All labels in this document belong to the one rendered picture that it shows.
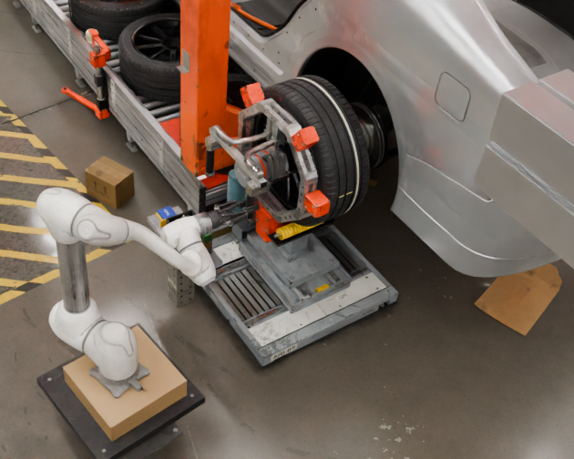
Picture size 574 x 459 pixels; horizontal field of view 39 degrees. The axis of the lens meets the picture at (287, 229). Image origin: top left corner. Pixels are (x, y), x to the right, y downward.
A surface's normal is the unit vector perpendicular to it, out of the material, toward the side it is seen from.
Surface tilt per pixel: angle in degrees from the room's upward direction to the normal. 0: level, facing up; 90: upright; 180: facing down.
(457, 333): 0
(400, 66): 90
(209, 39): 90
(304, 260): 0
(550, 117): 0
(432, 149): 90
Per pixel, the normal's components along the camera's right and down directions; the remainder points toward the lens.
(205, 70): 0.55, 0.62
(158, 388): 0.07, -0.71
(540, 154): -0.83, 0.33
